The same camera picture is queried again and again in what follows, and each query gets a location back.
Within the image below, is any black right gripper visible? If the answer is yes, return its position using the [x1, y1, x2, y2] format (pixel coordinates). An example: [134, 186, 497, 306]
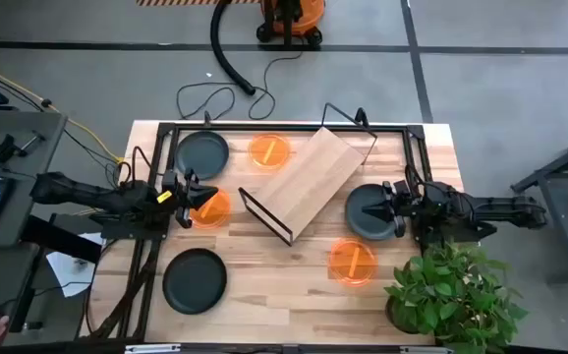
[362, 180, 426, 240]

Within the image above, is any black flat bar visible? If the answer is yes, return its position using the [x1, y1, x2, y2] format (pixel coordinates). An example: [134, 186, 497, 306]
[21, 213, 103, 265]

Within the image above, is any grey desk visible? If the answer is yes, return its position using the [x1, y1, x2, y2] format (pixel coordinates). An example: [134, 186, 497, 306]
[0, 110, 69, 348]

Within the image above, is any green leafy plant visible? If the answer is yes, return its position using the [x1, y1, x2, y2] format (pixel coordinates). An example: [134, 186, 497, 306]
[383, 239, 531, 354]

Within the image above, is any dark plant pot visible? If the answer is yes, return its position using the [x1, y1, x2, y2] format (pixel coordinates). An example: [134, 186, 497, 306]
[385, 294, 421, 335]

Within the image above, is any silver bracket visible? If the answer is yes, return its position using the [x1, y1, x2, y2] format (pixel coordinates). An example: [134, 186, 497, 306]
[124, 343, 182, 354]
[401, 346, 455, 354]

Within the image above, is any orange translucent round plate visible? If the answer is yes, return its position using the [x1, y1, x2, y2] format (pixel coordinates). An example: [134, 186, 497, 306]
[327, 237, 379, 288]
[189, 186, 233, 230]
[247, 133, 293, 172]

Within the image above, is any black clamp tool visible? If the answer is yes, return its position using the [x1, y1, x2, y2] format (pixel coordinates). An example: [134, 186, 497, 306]
[0, 130, 47, 166]

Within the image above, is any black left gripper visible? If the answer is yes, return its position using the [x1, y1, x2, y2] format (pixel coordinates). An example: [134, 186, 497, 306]
[160, 168, 219, 230]

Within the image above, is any black vacuum power cord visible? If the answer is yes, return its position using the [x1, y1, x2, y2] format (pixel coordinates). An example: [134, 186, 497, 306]
[175, 48, 305, 122]

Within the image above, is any black cable bundle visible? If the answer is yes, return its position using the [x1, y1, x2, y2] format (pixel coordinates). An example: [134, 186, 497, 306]
[85, 240, 162, 340]

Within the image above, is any orange shop vacuum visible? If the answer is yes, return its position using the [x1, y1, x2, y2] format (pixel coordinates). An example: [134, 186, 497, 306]
[256, 0, 326, 49]
[209, 0, 257, 97]

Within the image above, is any white paper sheet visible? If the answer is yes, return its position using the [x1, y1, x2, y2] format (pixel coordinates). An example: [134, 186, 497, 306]
[45, 233, 106, 299]

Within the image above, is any dark grey round plate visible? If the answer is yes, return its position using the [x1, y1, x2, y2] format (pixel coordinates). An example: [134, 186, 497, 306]
[161, 247, 229, 316]
[173, 130, 231, 181]
[345, 183, 398, 242]

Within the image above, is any yellow cable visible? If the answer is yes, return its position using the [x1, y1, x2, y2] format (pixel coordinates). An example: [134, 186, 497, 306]
[0, 56, 126, 163]

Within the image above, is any black aluminium table frame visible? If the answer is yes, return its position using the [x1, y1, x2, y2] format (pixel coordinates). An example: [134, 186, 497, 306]
[116, 121, 435, 343]

